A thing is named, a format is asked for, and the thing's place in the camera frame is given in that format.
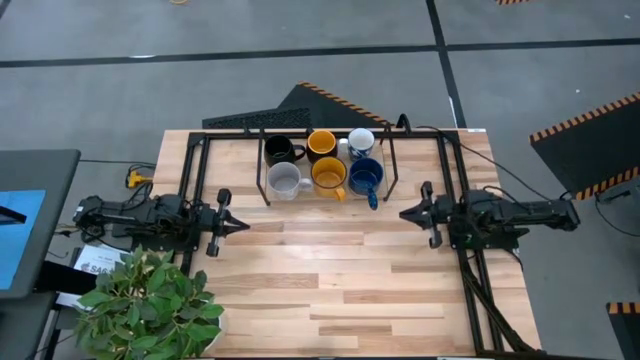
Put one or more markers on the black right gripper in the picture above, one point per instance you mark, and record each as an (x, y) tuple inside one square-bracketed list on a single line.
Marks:
[(440, 220)]

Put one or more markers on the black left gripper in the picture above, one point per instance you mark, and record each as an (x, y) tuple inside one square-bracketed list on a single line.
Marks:
[(205, 217)]

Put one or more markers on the dark blue glazed mug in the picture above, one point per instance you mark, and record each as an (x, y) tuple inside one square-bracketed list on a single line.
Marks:
[(365, 175)]

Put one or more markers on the grey-white embossed mug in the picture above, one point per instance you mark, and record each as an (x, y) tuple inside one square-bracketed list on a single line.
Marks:
[(285, 180)]

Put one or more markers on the white mug with blue print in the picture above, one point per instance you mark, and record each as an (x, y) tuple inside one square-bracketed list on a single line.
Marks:
[(361, 142)]

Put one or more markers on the yellow mug with dark rim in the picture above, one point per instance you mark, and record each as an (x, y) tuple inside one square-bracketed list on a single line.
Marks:
[(328, 175)]

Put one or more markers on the black mug with yellow inside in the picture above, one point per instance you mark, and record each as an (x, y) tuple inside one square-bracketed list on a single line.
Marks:
[(321, 142)]

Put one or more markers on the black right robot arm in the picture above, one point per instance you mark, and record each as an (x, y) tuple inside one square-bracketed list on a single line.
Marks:
[(525, 212)]

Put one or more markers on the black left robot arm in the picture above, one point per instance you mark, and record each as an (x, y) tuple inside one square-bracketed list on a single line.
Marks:
[(130, 220)]

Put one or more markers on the plain black mug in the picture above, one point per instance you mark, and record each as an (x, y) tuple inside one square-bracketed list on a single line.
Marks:
[(277, 150)]

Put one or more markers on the yellow power connector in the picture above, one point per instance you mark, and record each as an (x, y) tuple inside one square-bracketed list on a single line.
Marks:
[(135, 179)]

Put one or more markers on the white plant pot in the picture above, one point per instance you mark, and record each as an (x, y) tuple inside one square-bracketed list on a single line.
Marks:
[(216, 335)]

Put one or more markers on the green leafy plant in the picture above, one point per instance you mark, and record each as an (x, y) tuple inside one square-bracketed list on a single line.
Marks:
[(145, 305)]

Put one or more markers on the white printed paper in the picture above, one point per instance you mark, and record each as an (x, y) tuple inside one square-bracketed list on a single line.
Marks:
[(97, 260)]

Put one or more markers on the black box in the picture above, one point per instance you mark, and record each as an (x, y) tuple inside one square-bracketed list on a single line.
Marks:
[(60, 277)]

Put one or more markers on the blue screen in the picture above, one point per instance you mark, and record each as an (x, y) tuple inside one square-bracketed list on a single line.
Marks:
[(20, 245)]

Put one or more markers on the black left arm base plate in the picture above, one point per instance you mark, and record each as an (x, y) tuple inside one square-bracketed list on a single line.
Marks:
[(165, 245)]

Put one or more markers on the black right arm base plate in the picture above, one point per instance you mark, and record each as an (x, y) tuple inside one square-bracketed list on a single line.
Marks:
[(500, 244)]

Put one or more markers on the black aluminium table frame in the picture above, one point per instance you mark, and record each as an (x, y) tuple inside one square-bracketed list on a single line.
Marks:
[(475, 310)]

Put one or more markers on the grey metal bracket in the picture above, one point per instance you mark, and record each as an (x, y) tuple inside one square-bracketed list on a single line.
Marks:
[(625, 190)]

